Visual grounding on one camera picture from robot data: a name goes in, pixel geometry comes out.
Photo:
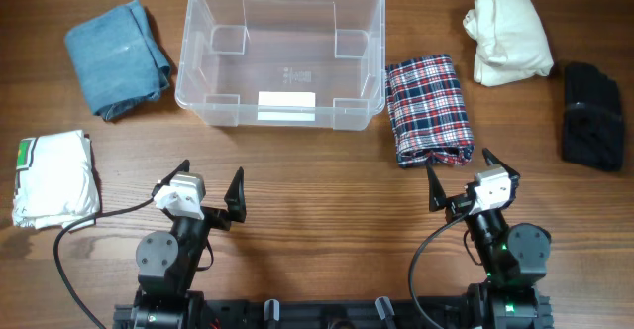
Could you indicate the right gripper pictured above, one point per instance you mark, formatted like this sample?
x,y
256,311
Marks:
x,y
458,204

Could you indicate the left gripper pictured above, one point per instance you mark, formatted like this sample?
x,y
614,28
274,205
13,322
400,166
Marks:
x,y
236,205

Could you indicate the red plaid shirt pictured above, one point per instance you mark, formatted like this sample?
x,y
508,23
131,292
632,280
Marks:
x,y
427,112

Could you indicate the black knit garment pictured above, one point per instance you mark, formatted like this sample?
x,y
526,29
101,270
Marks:
x,y
593,127

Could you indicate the cream cloth garment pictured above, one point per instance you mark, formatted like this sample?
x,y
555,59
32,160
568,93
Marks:
x,y
511,43

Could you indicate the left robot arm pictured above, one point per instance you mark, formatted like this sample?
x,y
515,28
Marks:
x,y
169,260

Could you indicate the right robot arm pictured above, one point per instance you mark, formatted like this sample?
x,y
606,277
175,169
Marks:
x,y
514,258

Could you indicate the folded blue denim jeans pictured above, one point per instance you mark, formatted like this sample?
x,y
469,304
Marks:
x,y
118,62

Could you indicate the folded white graphic t-shirt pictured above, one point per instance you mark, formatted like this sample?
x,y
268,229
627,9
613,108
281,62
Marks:
x,y
54,184

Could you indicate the clear plastic storage bin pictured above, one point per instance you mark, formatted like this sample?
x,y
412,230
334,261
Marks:
x,y
304,63

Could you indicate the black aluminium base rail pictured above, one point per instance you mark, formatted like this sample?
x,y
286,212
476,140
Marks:
x,y
327,314

